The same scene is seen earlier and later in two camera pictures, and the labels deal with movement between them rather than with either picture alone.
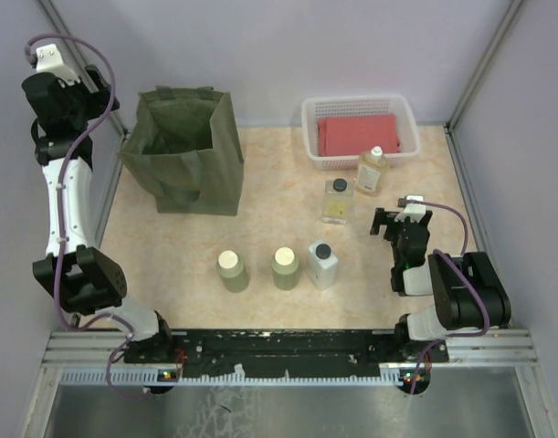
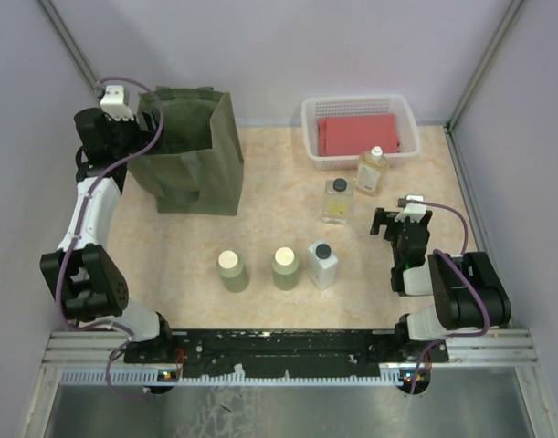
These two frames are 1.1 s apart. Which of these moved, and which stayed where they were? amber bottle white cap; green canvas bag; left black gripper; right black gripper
Moved: left black gripper
Stayed: right black gripper; amber bottle white cap; green canvas bag
